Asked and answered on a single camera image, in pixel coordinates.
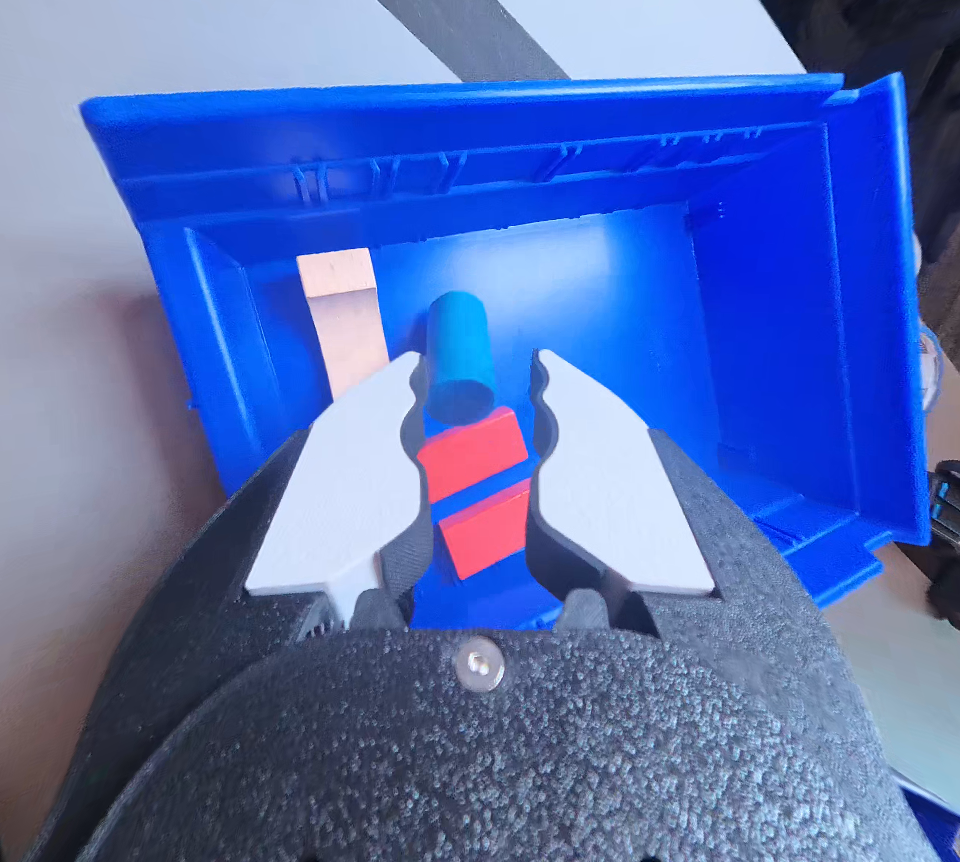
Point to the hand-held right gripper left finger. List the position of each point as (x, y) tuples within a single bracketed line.
[(330, 502)]

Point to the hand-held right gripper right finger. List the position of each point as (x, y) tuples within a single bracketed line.
[(623, 502)]

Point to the pale wooden arch block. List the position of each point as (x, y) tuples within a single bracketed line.
[(342, 323)]

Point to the blue wooden cylinder block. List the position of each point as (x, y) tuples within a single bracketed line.
[(459, 353)]

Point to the black electronic device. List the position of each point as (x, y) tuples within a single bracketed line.
[(947, 502)]

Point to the blue tape roll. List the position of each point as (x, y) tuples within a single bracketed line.
[(930, 368)]

